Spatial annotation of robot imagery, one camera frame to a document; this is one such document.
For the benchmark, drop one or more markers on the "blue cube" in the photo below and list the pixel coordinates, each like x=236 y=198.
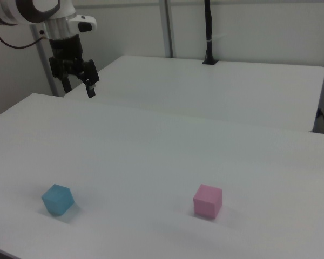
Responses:
x=56 y=201

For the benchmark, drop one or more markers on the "grey slanted wall post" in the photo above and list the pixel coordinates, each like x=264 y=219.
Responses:
x=45 y=67

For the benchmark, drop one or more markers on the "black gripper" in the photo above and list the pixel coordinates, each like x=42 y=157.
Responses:
x=66 y=50

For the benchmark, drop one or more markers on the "grey upright wall post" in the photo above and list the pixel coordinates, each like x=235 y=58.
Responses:
x=168 y=27

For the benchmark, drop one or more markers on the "black camera stand pole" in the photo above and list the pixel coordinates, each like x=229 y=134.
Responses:
x=209 y=27

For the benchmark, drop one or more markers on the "white side table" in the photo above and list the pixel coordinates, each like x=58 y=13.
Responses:
x=205 y=91

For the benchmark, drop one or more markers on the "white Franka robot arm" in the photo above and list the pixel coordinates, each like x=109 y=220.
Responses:
x=13 y=10

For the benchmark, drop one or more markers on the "pink cube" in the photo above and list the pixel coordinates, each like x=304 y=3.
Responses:
x=205 y=205

